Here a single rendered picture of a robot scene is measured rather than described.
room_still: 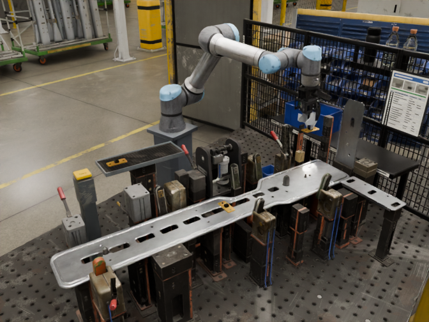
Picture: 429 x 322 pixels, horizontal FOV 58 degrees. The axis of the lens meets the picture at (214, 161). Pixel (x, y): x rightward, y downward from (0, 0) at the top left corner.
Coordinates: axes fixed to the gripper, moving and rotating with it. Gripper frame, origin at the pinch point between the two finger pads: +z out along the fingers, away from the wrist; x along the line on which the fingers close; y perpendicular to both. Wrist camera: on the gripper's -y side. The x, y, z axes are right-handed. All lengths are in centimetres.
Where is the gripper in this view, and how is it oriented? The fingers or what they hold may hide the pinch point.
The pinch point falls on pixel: (310, 125)
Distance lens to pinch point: 182.0
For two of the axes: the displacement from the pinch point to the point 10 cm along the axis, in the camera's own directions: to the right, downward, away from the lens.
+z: 0.6, 8.7, 5.0
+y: -8.3, 3.2, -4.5
